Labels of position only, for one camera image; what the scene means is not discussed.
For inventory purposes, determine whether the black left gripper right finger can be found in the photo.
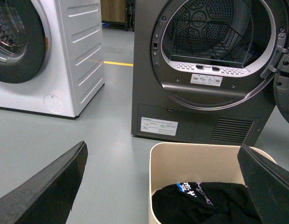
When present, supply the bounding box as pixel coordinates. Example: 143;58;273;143
237;145;289;224

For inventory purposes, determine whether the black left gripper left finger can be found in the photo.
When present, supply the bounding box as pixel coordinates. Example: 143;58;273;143
0;141;88;224

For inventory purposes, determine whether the cream plastic laundry hamper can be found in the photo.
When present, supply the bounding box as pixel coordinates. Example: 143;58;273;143
148;141;279;224

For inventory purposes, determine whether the black printed t-shirt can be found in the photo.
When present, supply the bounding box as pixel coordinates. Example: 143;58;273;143
152;182;261;224

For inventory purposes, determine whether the grey dryer door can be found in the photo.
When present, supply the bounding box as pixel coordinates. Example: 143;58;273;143
274;0;289;123

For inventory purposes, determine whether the dark grey tumble dryer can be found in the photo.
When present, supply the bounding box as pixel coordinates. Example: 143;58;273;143
131;0;286;146

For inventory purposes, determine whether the white washing machine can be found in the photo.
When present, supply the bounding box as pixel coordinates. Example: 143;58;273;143
0;0;104;118

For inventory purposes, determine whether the wooden cabinet in background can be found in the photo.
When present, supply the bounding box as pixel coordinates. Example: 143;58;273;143
101;0;136;32

